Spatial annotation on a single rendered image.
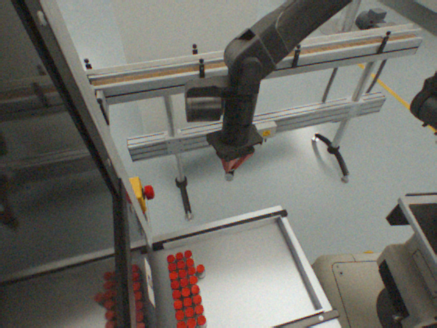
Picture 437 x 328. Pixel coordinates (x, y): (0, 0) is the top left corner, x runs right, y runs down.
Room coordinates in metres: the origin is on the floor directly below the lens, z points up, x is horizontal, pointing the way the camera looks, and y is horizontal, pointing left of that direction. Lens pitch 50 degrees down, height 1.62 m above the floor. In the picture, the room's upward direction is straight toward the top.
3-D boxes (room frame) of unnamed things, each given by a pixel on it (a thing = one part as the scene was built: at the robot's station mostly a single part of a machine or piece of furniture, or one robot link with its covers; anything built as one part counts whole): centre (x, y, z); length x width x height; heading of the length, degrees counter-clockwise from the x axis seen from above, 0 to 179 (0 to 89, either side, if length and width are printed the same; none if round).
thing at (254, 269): (0.25, -0.04, 0.90); 0.34 x 0.26 x 0.04; 105
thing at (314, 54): (1.27, -0.12, 0.92); 1.90 x 0.16 x 0.16; 106
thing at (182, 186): (1.16, 0.26, 0.07); 0.50 x 0.08 x 0.14; 16
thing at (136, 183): (0.43, 0.24, 1.00); 0.08 x 0.07 x 0.07; 106
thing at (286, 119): (1.31, -0.26, 0.49); 1.60 x 0.08 x 0.12; 106
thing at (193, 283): (0.22, 0.06, 0.90); 0.18 x 0.02 x 0.05; 15
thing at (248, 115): (0.42, -0.03, 1.31); 0.07 x 0.06 x 0.07; 100
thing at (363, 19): (1.70, -0.91, 0.90); 0.28 x 0.12 x 0.14; 16
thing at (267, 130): (1.24, -0.26, 0.50); 0.12 x 0.05 x 0.09; 106
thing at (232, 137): (0.42, -0.03, 1.25); 0.10 x 0.07 x 0.07; 119
